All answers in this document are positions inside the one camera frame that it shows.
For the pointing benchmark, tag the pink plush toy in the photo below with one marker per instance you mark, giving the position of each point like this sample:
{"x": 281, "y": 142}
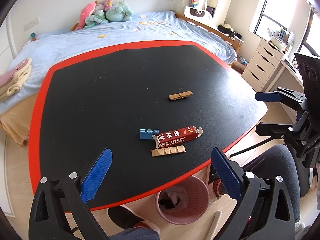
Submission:
{"x": 86, "y": 12}

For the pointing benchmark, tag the wooden clothespin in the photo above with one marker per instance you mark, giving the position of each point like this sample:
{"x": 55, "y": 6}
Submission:
{"x": 182, "y": 95}

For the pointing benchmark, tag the green plush toy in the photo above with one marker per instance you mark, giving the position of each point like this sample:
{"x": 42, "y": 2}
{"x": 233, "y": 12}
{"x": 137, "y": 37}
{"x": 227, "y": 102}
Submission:
{"x": 107, "y": 12}

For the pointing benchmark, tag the white tote bag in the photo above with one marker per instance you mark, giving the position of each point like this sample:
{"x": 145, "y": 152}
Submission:
{"x": 197, "y": 14}

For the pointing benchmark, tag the small blue plastic block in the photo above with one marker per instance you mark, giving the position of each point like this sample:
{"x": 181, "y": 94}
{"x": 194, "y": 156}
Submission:
{"x": 147, "y": 134}

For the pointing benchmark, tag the tan wooden notched block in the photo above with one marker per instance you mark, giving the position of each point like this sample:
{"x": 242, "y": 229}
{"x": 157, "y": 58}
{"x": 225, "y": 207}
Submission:
{"x": 168, "y": 151}

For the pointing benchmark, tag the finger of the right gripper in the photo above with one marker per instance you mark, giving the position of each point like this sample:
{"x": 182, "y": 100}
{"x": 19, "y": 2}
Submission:
{"x": 268, "y": 96}
{"x": 276, "y": 131}

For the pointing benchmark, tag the red paper carton box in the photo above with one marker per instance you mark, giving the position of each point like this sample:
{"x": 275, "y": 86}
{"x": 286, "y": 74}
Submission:
{"x": 177, "y": 136}

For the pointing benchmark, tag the folded pink beige towels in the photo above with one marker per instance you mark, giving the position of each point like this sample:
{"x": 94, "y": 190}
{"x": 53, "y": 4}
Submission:
{"x": 13, "y": 79}

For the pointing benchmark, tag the white drawer cabinet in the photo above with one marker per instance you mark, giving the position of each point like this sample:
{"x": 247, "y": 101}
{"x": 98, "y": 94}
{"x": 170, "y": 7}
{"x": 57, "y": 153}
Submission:
{"x": 262, "y": 65}

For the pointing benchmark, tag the pink ribbed trash bin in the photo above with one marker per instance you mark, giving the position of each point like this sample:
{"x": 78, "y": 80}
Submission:
{"x": 183, "y": 203}

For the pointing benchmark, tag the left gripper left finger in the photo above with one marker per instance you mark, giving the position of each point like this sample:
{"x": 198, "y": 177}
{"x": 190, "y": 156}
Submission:
{"x": 59, "y": 207}

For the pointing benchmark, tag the red table with black top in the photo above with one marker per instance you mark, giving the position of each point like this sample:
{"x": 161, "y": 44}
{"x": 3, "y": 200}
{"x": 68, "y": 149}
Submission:
{"x": 102, "y": 98}

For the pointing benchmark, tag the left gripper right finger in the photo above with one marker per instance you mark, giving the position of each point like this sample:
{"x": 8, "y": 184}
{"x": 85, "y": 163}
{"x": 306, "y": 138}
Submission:
{"x": 263, "y": 209}

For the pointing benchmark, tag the bed with blue sheet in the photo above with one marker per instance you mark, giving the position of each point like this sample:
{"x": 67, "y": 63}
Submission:
{"x": 51, "y": 48}

